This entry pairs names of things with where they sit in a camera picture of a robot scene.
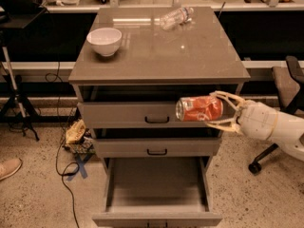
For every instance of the white ceramic bowl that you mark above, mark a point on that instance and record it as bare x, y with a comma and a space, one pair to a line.
105, 41

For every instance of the red coke can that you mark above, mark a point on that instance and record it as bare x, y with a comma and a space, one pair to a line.
199, 109

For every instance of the grey middle drawer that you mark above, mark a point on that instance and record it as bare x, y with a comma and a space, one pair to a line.
165, 147

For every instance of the black office chair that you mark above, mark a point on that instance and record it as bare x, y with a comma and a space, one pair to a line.
289, 82

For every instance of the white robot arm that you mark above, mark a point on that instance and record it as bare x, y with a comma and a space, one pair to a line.
288, 134

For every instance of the black tripod stand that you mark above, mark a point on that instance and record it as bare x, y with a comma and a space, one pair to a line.
15, 16

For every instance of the yellow snack bag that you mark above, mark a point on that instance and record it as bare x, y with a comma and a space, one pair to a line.
75, 132

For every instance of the grey drawer cabinet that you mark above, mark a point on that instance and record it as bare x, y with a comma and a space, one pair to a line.
154, 65

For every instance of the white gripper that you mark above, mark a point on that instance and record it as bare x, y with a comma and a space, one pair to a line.
256, 120

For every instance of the grey bottom drawer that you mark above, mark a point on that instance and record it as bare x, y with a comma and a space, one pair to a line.
157, 193

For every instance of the clear plastic water bottle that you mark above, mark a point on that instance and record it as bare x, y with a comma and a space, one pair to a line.
176, 17

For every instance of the tan shoe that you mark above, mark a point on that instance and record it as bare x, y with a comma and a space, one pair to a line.
9, 168

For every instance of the grey top drawer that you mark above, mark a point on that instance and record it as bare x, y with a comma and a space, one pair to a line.
132, 115

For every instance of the dark patterned snack bag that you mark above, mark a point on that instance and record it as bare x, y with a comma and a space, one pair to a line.
84, 146

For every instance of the grey drawer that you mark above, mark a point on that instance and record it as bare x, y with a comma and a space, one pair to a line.
132, 115
157, 193
165, 147

